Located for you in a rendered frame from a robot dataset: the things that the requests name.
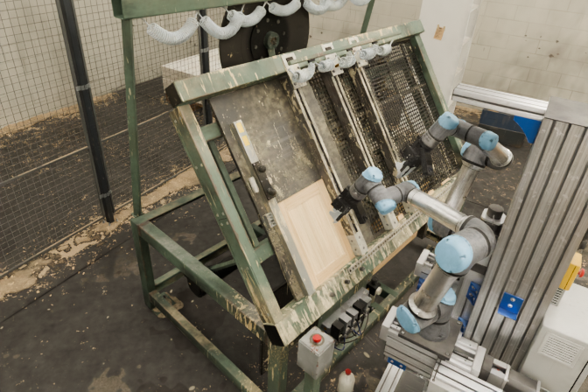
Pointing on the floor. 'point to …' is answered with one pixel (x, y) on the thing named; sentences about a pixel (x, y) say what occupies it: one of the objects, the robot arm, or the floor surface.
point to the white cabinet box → (451, 22)
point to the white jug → (346, 381)
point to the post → (311, 383)
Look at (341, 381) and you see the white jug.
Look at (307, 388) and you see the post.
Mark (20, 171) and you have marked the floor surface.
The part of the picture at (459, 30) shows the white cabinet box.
